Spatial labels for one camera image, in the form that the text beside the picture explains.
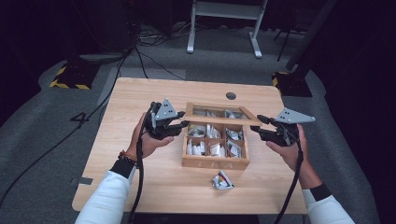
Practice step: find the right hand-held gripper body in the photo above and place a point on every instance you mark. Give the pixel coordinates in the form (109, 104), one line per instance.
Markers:
(285, 133)

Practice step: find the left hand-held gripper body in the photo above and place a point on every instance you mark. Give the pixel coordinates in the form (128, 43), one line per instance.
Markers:
(163, 124)

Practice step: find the wooden compartment box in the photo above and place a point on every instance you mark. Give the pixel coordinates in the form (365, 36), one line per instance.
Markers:
(214, 163)

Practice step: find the white tea bag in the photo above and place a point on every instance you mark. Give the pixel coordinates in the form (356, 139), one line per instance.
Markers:
(222, 181)

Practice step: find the person's right hand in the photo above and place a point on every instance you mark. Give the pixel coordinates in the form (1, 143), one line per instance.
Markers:
(294, 155)

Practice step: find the person's left hand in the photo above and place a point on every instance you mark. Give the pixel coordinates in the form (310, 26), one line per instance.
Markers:
(146, 144)

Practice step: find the group of tea packets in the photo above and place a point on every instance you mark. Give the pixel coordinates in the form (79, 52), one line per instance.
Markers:
(214, 140)

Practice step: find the black yellow striped stand base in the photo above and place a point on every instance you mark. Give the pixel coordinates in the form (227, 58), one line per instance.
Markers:
(74, 76)
(292, 84)

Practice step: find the black tripod legs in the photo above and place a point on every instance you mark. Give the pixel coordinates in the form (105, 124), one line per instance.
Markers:
(285, 40)

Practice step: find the grey flat stand foot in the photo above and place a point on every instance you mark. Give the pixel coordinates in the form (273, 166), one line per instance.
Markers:
(102, 57)

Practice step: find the black slanted pole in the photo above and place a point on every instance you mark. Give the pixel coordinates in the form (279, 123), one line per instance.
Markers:
(311, 34)

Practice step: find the grey tape strip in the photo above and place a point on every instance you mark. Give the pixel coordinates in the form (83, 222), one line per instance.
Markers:
(81, 180)

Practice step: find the white metal desk frame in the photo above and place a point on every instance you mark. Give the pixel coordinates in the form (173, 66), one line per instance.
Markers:
(227, 11)

